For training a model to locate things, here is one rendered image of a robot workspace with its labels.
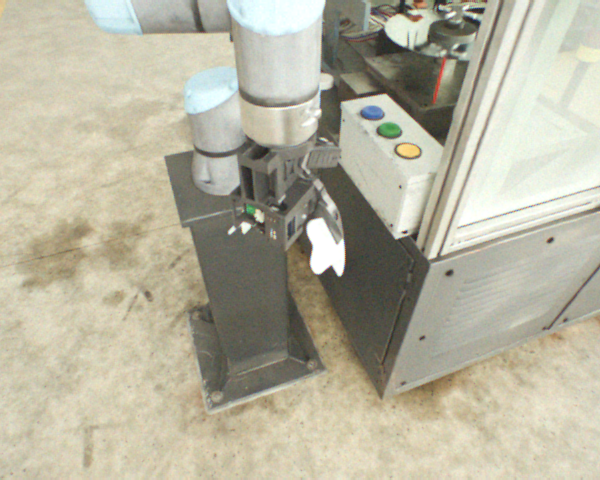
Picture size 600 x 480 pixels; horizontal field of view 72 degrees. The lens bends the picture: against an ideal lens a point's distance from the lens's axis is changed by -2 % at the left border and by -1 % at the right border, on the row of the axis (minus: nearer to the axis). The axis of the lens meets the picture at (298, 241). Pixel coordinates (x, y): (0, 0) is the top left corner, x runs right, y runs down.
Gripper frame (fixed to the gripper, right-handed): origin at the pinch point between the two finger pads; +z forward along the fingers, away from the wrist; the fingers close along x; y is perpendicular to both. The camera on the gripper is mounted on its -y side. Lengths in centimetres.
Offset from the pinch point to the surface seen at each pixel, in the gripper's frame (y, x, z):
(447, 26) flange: -77, -3, -6
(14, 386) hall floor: 30, -92, 91
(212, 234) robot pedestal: -13.0, -28.8, 23.4
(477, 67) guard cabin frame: -25.1, 13.1, -18.9
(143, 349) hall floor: -2, -64, 91
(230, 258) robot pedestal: -15.3, -27.0, 32.6
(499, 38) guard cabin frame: -23.7, 14.7, -23.3
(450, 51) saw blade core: -67, 1, -4
